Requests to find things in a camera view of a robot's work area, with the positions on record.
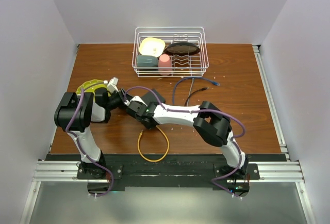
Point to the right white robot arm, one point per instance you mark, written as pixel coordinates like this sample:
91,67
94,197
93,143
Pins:
215,127

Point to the green polka dot plate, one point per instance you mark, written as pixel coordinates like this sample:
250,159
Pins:
92,86

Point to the yellow square bowl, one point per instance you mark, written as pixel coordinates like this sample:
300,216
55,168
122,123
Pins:
151,46

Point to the teal square cup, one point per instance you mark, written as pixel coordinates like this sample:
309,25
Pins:
146,61

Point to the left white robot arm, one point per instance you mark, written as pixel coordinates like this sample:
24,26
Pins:
74,115

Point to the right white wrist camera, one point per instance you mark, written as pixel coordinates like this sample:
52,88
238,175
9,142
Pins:
135,98

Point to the dark brown plate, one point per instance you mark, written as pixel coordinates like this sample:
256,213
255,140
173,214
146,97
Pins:
182,49

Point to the black network switch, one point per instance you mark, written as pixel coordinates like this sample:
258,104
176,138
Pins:
153,97

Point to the pink cup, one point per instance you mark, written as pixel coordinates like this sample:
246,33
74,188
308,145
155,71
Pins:
164,65

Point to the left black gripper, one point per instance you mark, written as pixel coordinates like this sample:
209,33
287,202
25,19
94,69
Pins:
120,94

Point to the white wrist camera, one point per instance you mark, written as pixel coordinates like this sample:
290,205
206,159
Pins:
135,98
111,85

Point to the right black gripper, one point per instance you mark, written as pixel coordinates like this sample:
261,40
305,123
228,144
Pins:
147,126

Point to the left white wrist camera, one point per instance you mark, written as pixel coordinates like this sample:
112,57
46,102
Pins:
111,85

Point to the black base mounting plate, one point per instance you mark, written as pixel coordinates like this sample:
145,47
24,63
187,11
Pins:
185,170

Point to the white wire dish rack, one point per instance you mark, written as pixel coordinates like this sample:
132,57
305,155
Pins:
182,66

